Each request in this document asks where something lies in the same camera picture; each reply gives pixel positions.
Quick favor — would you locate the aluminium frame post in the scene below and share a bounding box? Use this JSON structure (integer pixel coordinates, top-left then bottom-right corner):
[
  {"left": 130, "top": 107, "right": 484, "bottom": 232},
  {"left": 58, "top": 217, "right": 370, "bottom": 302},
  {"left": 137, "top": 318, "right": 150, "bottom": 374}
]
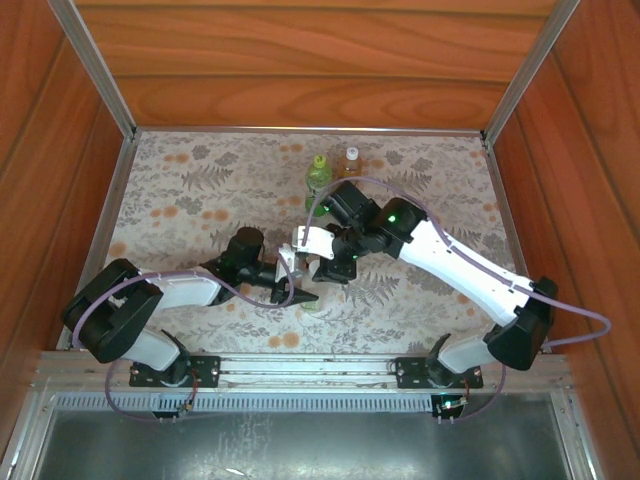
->
[
  {"left": 47, "top": 0, "right": 139, "bottom": 141},
  {"left": 479, "top": 0, "right": 582, "bottom": 144}
]

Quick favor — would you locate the grey metal sheet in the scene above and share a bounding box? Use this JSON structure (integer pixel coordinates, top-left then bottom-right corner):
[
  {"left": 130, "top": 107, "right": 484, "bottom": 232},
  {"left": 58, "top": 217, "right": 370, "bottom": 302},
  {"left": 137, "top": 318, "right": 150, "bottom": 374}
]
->
[{"left": 34, "top": 407, "right": 576, "bottom": 480}]

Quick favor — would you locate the aluminium side floor rail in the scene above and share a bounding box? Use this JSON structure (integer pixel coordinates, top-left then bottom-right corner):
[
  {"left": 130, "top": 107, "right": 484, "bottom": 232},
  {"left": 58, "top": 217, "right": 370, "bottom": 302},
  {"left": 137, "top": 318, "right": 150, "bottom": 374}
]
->
[
  {"left": 55, "top": 137, "right": 137, "bottom": 354},
  {"left": 482, "top": 137, "right": 539, "bottom": 306}
]

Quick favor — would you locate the aluminium back frame bar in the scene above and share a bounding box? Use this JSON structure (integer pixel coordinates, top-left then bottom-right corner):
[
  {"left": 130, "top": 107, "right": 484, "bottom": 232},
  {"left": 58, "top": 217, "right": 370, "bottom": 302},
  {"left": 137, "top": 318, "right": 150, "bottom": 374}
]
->
[{"left": 133, "top": 125, "right": 485, "bottom": 137}]

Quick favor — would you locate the clear bottle green label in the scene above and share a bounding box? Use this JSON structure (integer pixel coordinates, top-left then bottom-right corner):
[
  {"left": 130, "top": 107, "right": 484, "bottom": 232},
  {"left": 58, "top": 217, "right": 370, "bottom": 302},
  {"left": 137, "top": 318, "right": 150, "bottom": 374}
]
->
[{"left": 299, "top": 257, "right": 325, "bottom": 315}]

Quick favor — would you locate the amber drink bottle red label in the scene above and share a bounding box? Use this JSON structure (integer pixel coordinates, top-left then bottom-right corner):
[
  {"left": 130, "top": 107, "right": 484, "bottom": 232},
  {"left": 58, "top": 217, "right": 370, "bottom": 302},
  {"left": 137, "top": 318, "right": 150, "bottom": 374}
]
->
[{"left": 337, "top": 152, "right": 365, "bottom": 187}]

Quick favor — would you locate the small green-lit circuit board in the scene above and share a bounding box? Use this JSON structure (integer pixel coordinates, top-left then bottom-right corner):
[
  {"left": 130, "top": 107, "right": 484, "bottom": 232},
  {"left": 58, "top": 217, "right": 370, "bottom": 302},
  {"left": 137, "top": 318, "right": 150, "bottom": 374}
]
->
[{"left": 433, "top": 394, "right": 471, "bottom": 416}]

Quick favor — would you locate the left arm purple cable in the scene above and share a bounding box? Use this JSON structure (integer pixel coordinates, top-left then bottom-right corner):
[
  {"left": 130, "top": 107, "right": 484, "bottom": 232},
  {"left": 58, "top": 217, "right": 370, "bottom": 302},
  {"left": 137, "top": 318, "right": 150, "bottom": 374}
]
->
[{"left": 71, "top": 254, "right": 294, "bottom": 425}]

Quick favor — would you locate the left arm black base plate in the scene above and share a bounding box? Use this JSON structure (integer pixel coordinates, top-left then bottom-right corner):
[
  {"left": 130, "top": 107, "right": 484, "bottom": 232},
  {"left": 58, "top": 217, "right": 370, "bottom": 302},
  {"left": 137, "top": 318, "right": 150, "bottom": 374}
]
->
[{"left": 128, "top": 354, "right": 222, "bottom": 389}]

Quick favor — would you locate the floral tablecloth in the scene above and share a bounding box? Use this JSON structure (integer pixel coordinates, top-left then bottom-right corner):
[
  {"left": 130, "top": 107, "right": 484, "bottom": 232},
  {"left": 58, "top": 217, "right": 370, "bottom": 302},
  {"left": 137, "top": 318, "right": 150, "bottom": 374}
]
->
[{"left": 63, "top": 130, "right": 532, "bottom": 357}]

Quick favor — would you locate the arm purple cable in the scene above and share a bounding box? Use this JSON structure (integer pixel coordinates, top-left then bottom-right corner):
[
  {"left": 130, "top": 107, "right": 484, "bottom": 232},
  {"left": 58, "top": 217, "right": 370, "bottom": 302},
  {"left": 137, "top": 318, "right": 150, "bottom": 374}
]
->
[
  {"left": 301, "top": 175, "right": 612, "bottom": 426},
  {"left": 71, "top": 254, "right": 294, "bottom": 425}
]

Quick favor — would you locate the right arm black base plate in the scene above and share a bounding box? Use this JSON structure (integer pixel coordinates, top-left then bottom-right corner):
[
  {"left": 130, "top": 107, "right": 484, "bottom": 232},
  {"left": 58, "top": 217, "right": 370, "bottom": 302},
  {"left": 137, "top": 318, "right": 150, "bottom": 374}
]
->
[{"left": 394, "top": 355, "right": 485, "bottom": 390}]

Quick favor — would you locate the grey slotted cable duct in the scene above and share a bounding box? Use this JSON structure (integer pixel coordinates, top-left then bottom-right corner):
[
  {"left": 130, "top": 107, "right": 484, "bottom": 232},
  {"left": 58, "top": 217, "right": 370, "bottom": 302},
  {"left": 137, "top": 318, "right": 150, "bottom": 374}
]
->
[{"left": 49, "top": 392, "right": 556, "bottom": 414}]

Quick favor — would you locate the aluminium mounting rail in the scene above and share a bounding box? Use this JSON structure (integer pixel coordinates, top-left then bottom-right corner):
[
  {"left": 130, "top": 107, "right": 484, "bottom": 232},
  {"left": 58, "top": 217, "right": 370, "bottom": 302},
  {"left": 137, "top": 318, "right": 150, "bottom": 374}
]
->
[{"left": 32, "top": 349, "right": 574, "bottom": 396}]

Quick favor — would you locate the green plastic bottle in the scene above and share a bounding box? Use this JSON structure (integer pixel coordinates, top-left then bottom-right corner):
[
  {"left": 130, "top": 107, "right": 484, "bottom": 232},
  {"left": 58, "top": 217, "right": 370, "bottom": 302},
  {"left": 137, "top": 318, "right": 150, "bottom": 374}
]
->
[{"left": 304, "top": 162, "right": 334, "bottom": 217}]

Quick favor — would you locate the aluminium lower side bar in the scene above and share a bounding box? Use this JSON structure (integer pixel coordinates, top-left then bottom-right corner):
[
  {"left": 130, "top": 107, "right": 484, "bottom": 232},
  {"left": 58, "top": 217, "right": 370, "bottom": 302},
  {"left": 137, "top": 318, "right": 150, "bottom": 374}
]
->
[
  {"left": 4, "top": 392, "right": 51, "bottom": 480},
  {"left": 549, "top": 392, "right": 604, "bottom": 480}
]

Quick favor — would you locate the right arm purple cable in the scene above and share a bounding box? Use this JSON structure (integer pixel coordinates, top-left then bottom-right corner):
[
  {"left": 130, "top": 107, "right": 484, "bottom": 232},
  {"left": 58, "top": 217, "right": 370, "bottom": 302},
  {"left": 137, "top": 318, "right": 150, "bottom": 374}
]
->
[{"left": 301, "top": 175, "right": 612, "bottom": 426}]

